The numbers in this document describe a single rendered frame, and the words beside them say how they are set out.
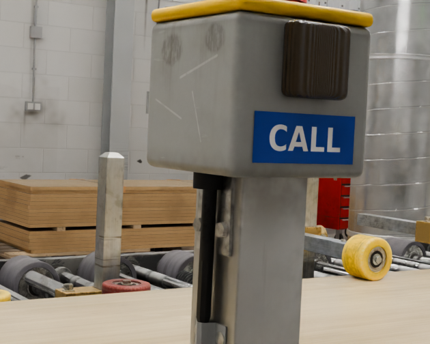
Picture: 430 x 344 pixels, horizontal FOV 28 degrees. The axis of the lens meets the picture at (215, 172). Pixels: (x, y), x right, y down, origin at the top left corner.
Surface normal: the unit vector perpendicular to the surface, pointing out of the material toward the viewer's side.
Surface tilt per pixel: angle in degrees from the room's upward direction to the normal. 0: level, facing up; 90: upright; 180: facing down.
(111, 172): 90
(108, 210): 90
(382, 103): 90
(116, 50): 90
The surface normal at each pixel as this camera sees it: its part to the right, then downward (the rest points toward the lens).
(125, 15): 0.55, 0.07
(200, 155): -0.83, -0.01
